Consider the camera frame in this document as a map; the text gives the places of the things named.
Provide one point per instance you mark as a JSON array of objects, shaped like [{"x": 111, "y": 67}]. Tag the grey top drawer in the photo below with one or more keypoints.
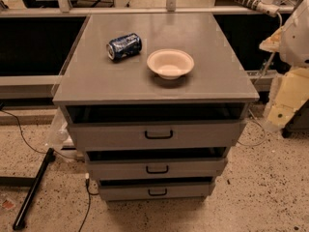
[{"x": 156, "y": 126}]

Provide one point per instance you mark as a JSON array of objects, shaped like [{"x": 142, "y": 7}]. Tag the clear plastic bag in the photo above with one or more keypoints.
[{"x": 58, "y": 136}]

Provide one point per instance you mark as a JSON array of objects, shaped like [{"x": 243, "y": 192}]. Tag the grey drawer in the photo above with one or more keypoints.
[
  {"x": 138, "y": 189},
  {"x": 156, "y": 126},
  {"x": 156, "y": 163}
]

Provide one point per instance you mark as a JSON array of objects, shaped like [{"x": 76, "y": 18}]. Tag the blue soda can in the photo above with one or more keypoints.
[{"x": 127, "y": 45}]

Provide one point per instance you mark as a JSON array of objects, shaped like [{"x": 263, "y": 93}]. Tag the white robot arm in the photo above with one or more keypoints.
[{"x": 294, "y": 48}]

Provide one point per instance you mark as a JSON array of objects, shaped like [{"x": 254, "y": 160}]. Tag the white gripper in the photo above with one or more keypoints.
[{"x": 295, "y": 39}]

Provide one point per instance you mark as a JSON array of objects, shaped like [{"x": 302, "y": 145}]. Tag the white power strip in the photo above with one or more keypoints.
[{"x": 266, "y": 7}]

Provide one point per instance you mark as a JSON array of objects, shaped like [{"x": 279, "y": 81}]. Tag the grey bottom drawer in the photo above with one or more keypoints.
[{"x": 138, "y": 189}]

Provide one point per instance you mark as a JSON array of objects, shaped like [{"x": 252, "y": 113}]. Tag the grey drawer cabinet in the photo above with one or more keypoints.
[{"x": 154, "y": 102}]

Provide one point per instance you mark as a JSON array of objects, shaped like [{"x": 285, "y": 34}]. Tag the grey middle drawer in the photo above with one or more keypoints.
[{"x": 156, "y": 163}]

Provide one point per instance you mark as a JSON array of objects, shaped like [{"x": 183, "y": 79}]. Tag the black floor bar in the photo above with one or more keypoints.
[{"x": 19, "y": 222}]

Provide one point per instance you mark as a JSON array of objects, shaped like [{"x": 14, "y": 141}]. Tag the white paper bowl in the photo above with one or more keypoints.
[{"x": 170, "y": 64}]

